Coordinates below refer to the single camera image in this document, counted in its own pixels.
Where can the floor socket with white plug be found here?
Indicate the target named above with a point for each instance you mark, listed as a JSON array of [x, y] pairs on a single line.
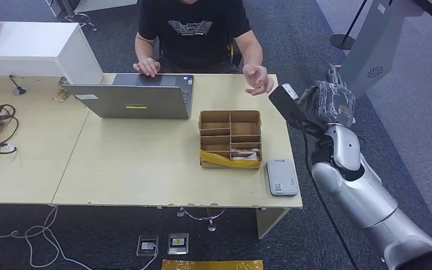
[[147, 245]]

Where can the person's right forearm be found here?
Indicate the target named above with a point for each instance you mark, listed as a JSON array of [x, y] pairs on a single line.
[[143, 48]]

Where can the grey laptop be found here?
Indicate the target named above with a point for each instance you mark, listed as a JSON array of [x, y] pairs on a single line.
[[134, 100]]

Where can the black stanchion post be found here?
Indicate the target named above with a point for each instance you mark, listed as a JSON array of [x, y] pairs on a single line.
[[342, 41]]

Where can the person's left hand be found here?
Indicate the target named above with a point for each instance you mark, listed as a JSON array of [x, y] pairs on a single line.
[[259, 78]]

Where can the grey card reader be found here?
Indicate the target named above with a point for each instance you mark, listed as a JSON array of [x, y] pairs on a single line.
[[282, 178]]

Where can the small black desk microphone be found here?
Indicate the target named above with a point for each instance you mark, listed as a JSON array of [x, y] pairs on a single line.
[[19, 90]]

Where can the silver kiosk stand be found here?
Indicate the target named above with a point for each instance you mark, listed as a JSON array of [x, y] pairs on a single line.
[[376, 44]]

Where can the cardboard divider box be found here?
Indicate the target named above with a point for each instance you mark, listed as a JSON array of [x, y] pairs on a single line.
[[244, 128]]

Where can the person's right hand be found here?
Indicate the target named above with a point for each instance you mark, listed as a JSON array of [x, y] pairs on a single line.
[[147, 68]]

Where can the white furniture base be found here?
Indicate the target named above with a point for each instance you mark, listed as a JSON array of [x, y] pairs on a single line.
[[104, 3]]

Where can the white cabinet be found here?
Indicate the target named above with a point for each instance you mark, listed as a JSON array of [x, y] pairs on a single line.
[[26, 48]]

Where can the desk leg panel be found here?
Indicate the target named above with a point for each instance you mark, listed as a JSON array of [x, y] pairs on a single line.
[[268, 221]]

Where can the pale room key cards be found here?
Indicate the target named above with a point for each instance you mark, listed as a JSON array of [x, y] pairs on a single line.
[[244, 154]]

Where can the yellow foil package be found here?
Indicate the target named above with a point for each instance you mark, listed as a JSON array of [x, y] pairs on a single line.
[[212, 265]]

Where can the person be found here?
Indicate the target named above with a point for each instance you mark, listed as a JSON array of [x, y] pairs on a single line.
[[193, 37]]

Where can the floor socket with yellow label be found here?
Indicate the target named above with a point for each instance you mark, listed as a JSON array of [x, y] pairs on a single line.
[[178, 243]]

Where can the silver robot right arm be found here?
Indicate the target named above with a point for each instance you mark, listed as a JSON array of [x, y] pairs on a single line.
[[357, 186]]

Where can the black wrist camera with white box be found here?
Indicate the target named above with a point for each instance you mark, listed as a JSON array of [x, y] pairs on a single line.
[[286, 104]]

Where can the person's left forearm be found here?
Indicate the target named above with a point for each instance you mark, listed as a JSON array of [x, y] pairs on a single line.
[[251, 50]]

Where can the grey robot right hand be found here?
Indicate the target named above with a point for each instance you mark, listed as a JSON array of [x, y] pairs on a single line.
[[331, 102]]

